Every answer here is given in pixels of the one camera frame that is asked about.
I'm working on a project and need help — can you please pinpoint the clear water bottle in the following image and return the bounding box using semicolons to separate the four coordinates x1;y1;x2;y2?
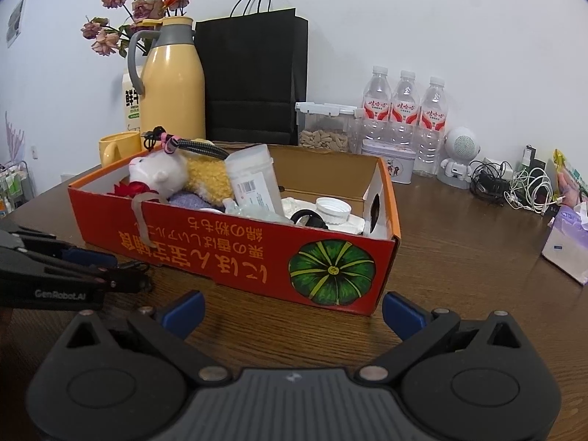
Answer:
390;70;421;145
413;76;448;178
359;65;392;141

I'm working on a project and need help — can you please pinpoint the white robot speaker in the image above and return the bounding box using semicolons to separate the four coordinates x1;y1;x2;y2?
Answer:
436;126;482;190

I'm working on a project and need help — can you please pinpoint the purple tissue pack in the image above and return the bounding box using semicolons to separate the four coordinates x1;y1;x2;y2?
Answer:
541;202;588;286

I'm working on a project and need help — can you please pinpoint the iridescent plastic bag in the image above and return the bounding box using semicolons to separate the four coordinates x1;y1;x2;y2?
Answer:
223;197;295;226

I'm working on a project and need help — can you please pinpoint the black braided cable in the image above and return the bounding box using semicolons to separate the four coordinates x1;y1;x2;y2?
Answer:
141;125;230;161

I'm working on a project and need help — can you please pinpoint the yellow mug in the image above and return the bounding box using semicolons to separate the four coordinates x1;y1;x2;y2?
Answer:
98;131;142;167

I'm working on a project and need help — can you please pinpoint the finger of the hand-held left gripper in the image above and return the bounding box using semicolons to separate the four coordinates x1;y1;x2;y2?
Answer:
0;227;118;269
0;248;152;292

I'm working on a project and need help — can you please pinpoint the white cloth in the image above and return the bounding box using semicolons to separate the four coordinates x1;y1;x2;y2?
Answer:
280;197;366;235

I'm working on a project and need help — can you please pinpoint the red artificial flower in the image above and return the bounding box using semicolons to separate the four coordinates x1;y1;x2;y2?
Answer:
112;180;159;240

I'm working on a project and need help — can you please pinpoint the purple knit pouch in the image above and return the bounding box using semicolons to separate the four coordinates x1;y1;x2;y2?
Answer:
166;191;226;214

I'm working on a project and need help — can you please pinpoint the clear cotton swab container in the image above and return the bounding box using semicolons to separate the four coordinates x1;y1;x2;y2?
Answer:
223;144;286;216

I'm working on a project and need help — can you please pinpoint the wall poster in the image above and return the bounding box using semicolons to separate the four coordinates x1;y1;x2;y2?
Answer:
6;0;29;49

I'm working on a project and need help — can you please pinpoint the yellow thermos jug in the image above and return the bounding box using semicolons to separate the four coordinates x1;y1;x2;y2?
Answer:
127;17;207;141

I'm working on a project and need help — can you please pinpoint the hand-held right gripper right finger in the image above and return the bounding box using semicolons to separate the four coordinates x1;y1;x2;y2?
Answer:
356;291;524;387

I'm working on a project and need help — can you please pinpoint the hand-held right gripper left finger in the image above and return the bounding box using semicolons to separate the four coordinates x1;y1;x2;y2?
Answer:
65;291;233;387

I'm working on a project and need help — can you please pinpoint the colourful snack packet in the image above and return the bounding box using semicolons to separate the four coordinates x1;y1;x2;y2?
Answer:
553;149;588;205

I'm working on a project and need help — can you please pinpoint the black paper bag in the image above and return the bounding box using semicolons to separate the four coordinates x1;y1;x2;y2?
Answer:
195;0;309;146

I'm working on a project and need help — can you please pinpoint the pale purple tin box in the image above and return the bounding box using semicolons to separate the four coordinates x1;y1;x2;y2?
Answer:
361;139;416;185

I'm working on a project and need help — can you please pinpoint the white round jar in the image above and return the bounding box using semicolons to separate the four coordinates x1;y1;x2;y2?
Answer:
315;197;354;225

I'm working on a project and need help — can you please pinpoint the thin black cable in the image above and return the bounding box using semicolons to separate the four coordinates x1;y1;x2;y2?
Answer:
289;209;329;230

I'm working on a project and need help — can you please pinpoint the clear food container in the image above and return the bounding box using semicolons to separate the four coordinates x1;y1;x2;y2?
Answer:
295;101;358;153

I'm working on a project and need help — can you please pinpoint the white and yellow plush toy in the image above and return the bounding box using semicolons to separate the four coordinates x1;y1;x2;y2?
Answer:
128;149;235;205

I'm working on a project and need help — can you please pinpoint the red cardboard box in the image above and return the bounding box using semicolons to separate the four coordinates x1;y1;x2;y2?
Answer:
68;140;401;317

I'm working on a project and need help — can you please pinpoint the metal storage cart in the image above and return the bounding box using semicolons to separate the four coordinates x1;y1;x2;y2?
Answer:
0;161;37;219

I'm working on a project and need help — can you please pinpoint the dried pink flower bouquet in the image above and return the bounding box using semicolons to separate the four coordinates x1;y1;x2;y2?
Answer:
82;0;193;58

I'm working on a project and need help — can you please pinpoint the purple plant wall sticker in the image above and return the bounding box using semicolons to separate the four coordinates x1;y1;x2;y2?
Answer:
4;111;26;161

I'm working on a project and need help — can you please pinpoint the white cable bundle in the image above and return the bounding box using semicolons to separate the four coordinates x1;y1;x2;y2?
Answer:
503;168;559;214

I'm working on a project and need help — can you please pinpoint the black charger cable bundle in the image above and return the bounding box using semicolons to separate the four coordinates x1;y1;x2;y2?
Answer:
469;160;513;203

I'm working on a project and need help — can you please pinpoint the white milk carton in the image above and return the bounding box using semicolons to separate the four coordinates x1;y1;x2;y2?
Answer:
121;71;147;133

